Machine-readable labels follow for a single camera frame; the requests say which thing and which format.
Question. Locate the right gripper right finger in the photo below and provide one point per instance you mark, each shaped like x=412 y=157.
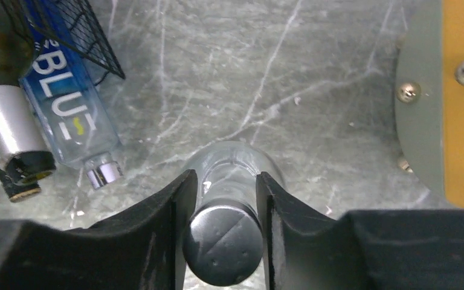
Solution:
x=364 y=249

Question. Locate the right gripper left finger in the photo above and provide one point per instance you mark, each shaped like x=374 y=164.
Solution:
x=137 y=248

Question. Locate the clear round bottle silver cap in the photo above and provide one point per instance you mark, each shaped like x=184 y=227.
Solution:
x=223 y=244

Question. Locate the blue square bottle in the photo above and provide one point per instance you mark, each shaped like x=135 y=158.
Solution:
x=75 y=122

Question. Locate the dark wine bottle white neck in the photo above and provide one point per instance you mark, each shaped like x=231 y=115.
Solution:
x=24 y=155

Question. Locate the small dark bottle cap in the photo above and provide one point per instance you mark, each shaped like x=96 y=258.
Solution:
x=18 y=193

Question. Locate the cream cylinder orange face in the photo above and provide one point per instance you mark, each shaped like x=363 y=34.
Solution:
x=429 y=98

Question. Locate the black wire wine rack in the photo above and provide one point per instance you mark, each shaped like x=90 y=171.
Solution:
x=71 y=24

